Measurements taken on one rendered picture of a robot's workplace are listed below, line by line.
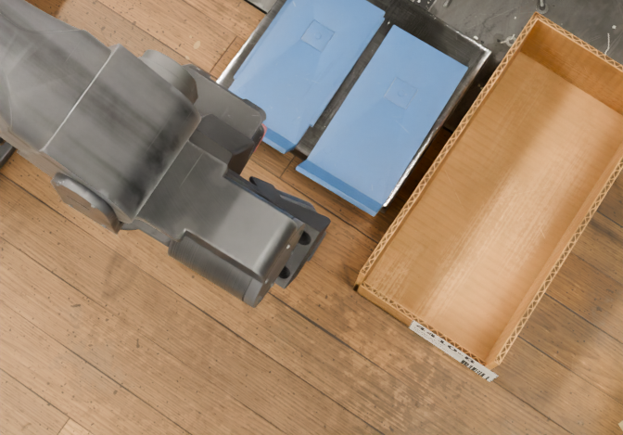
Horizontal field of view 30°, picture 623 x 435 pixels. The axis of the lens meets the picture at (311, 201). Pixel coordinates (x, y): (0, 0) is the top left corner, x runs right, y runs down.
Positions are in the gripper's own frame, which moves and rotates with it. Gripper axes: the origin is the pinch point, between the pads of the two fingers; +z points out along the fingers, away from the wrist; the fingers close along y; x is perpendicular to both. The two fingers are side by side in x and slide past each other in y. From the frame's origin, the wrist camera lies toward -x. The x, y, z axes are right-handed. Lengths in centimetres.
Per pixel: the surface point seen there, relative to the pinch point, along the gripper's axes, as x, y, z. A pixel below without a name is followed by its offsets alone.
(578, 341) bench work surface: -30.6, -0.9, 9.3
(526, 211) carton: -21.7, 5.0, 12.3
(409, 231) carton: -14.8, -0.8, 9.1
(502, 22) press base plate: -11.9, 16.2, 19.3
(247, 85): 2.3, 2.1, 8.9
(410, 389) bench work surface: -21.5, -10.0, 4.4
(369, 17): -2.6, 11.3, 14.0
